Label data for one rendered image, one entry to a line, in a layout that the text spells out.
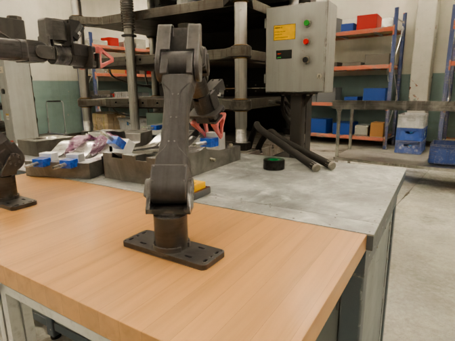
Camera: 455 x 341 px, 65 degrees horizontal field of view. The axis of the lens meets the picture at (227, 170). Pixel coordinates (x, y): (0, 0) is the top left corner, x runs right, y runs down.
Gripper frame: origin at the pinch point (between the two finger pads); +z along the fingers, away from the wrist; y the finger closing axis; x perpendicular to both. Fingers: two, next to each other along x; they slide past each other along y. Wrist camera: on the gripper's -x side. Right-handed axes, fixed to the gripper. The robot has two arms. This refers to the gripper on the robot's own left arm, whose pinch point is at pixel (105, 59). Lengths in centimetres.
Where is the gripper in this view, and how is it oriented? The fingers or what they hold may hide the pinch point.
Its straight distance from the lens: 134.3
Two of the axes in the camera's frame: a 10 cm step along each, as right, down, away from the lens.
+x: 0.0, 9.8, 2.0
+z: 5.3, -1.7, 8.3
